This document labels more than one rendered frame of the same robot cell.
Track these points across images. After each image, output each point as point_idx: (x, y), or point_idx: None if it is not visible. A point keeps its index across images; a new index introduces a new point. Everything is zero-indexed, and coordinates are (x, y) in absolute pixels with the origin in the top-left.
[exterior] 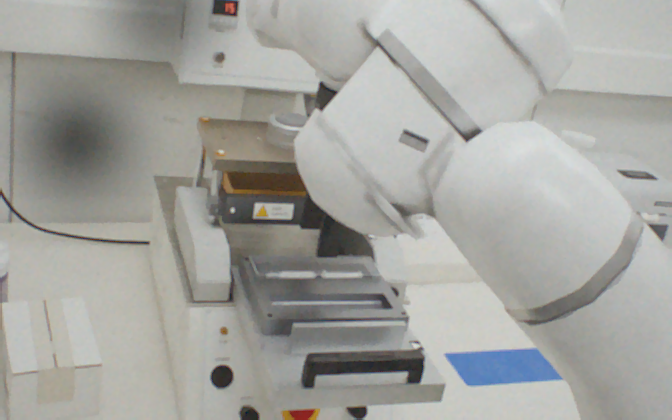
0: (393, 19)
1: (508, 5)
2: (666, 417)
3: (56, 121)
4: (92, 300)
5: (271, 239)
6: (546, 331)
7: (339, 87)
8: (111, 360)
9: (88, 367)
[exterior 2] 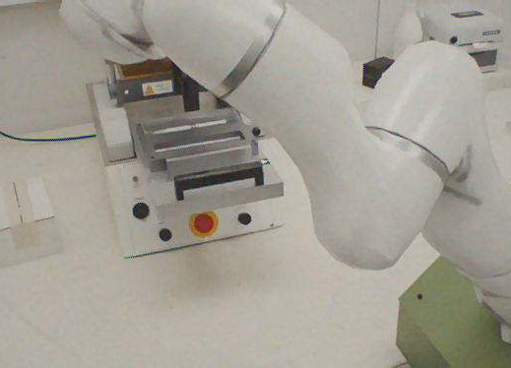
0: None
1: None
2: (329, 144)
3: (10, 58)
4: (57, 180)
5: (170, 111)
6: (234, 99)
7: None
8: (72, 216)
9: (45, 219)
